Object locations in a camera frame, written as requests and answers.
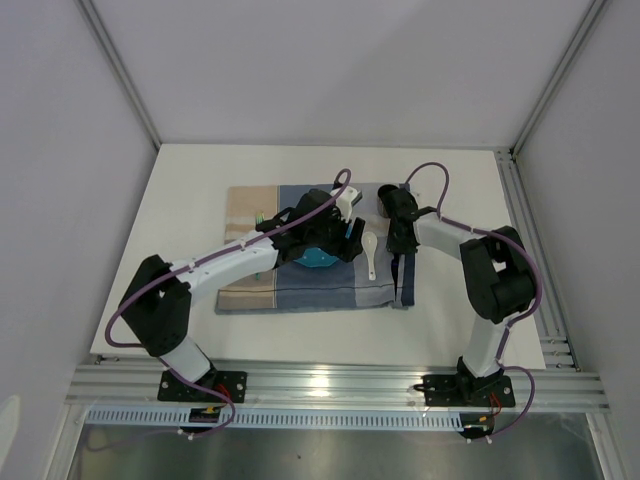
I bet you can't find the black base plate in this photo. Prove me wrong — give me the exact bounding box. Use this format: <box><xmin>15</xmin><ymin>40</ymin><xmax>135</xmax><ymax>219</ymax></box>
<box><xmin>412</xmin><ymin>373</ymin><xmax>516</xmax><ymax>408</ymax></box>
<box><xmin>157</xmin><ymin>366</ymin><xmax>248</xmax><ymax>403</ymax></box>

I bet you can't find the aluminium frame post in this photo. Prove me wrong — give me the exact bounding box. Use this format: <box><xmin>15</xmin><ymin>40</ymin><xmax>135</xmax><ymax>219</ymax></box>
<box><xmin>510</xmin><ymin>0</ymin><xmax>611</xmax><ymax>161</ymax></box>
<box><xmin>74</xmin><ymin>0</ymin><xmax>162</xmax><ymax>152</ymax></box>

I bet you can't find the purple knife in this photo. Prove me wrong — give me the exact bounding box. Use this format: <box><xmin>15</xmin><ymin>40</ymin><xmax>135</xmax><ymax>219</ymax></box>
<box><xmin>391</xmin><ymin>254</ymin><xmax>401</xmax><ymax>287</ymax></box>

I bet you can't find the left aluminium frame post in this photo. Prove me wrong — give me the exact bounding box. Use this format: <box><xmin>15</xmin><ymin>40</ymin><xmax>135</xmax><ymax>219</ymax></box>
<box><xmin>74</xmin><ymin>0</ymin><xmax>162</xmax><ymax>152</ymax></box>

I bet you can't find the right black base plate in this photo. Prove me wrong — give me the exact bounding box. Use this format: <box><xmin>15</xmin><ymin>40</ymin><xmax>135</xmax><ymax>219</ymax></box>
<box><xmin>412</xmin><ymin>373</ymin><xmax>516</xmax><ymax>408</ymax></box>

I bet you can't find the teal dotted plate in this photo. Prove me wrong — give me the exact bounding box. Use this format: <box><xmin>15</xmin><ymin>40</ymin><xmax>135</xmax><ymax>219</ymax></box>
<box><xmin>295</xmin><ymin>247</ymin><xmax>338</xmax><ymax>268</ymax></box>

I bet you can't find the right aluminium frame post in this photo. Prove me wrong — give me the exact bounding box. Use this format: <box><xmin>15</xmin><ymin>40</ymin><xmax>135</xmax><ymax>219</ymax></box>
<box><xmin>510</xmin><ymin>0</ymin><xmax>611</xmax><ymax>161</ymax></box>

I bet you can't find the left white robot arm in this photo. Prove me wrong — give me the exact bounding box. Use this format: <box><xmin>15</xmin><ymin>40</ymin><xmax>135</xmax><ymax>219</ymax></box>
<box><xmin>115</xmin><ymin>186</ymin><xmax>365</xmax><ymax>401</ymax></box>

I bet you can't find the aluminium mounting rail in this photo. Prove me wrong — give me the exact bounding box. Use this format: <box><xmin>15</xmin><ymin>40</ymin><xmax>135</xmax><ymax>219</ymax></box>
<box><xmin>65</xmin><ymin>356</ymin><xmax>610</xmax><ymax>413</ymax></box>

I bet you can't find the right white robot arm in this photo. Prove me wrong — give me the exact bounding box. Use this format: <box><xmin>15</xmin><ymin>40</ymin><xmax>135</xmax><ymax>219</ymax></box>
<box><xmin>378</xmin><ymin>185</ymin><xmax>542</xmax><ymax>404</ymax></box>

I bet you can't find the brown mug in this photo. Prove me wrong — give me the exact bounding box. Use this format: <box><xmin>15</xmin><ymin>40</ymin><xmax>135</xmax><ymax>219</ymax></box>
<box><xmin>377</xmin><ymin>184</ymin><xmax>398</xmax><ymax>219</ymax></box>

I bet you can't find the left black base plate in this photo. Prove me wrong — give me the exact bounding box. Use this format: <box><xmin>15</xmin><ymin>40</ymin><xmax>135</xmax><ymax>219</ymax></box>
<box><xmin>157</xmin><ymin>366</ymin><xmax>248</xmax><ymax>403</ymax></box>

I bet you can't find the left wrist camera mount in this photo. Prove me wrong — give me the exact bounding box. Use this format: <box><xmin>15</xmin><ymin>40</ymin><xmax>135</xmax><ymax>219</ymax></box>
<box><xmin>330</xmin><ymin>186</ymin><xmax>362</xmax><ymax>223</ymax></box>

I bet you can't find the white ceramic spoon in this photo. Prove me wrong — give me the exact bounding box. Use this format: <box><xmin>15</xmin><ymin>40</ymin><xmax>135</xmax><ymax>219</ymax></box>
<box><xmin>361</xmin><ymin>231</ymin><xmax>378</xmax><ymax>281</ymax></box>

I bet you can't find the purple teal fork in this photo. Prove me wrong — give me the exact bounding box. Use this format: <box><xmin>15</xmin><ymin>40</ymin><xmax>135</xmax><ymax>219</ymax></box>
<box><xmin>255</xmin><ymin>211</ymin><xmax>265</xmax><ymax>280</ymax></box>

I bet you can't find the blue beige checked cloth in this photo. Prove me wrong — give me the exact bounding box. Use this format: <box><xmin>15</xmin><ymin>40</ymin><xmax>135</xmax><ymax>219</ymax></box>
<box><xmin>215</xmin><ymin>183</ymin><xmax>416</xmax><ymax>315</ymax></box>

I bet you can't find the white slotted cable duct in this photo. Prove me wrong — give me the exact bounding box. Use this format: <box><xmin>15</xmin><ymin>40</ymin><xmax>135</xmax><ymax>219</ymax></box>
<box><xmin>85</xmin><ymin>406</ymin><xmax>463</xmax><ymax>432</ymax></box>

